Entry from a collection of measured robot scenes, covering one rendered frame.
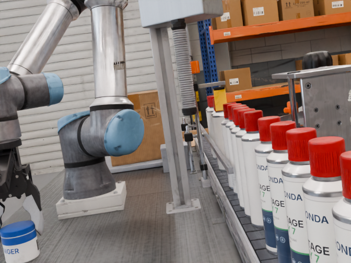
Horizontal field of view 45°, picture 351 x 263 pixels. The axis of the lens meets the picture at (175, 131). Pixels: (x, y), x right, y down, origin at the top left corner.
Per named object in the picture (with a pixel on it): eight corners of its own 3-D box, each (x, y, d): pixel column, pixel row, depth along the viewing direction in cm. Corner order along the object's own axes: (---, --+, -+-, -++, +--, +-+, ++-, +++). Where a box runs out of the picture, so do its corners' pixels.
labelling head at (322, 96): (385, 234, 64) (372, 65, 61) (301, 245, 64) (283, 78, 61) (346, 206, 78) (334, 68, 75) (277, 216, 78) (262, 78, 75)
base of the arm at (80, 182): (116, 193, 115) (109, 157, 114) (59, 203, 113) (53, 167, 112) (116, 182, 130) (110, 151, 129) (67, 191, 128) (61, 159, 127)
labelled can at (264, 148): (305, 253, 62) (291, 116, 60) (270, 258, 62) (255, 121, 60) (294, 240, 67) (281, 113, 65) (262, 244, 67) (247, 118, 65)
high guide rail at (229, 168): (233, 174, 88) (232, 167, 88) (227, 174, 88) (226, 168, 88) (197, 121, 194) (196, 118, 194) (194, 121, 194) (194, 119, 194)
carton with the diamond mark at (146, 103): (172, 157, 169) (162, 90, 165) (112, 167, 166) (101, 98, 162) (162, 146, 198) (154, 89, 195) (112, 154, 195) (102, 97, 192)
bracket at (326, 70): (369, 68, 61) (368, 61, 61) (294, 79, 61) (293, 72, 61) (332, 70, 75) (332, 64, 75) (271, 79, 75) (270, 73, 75)
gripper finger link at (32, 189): (48, 205, 91) (26, 170, 89) (47, 207, 89) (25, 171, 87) (27, 216, 90) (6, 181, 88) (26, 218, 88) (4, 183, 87)
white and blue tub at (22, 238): (37, 260, 87) (32, 228, 86) (2, 267, 86) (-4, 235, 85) (42, 248, 94) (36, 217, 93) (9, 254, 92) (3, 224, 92)
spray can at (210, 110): (229, 157, 137) (221, 95, 135) (213, 159, 137) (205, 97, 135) (227, 155, 142) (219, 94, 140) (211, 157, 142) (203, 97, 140)
